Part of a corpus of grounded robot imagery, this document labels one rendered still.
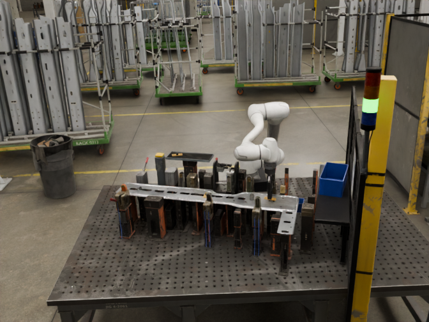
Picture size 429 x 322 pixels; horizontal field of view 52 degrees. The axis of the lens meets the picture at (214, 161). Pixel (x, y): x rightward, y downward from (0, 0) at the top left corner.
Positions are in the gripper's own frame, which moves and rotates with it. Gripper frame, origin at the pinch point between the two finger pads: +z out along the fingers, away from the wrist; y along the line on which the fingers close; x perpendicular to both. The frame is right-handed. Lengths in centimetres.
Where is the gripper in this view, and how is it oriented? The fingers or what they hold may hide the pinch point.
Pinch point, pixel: (269, 193)
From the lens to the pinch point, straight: 312.8
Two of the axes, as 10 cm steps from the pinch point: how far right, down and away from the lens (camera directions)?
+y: -2.6, 3.8, -8.9
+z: 0.4, 9.2, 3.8
